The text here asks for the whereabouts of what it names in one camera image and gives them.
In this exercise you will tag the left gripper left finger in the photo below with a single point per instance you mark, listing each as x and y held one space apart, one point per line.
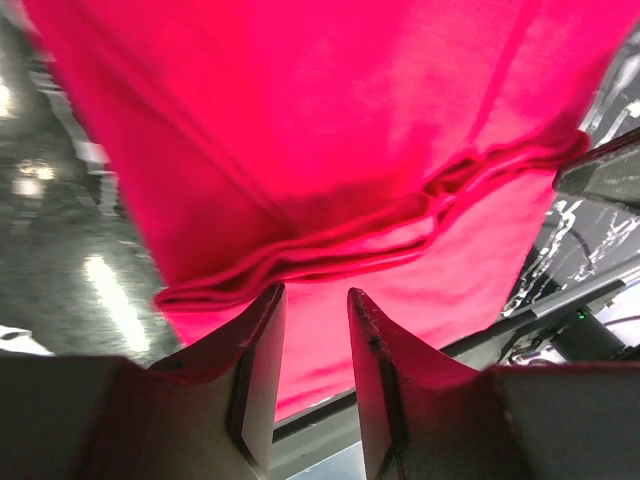
205 412

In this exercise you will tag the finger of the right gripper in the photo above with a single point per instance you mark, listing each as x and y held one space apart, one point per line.
606 175

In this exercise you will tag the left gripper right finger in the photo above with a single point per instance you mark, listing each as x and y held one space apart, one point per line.
424 415

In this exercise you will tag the red t-shirt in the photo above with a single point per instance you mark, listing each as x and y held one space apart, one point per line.
405 148

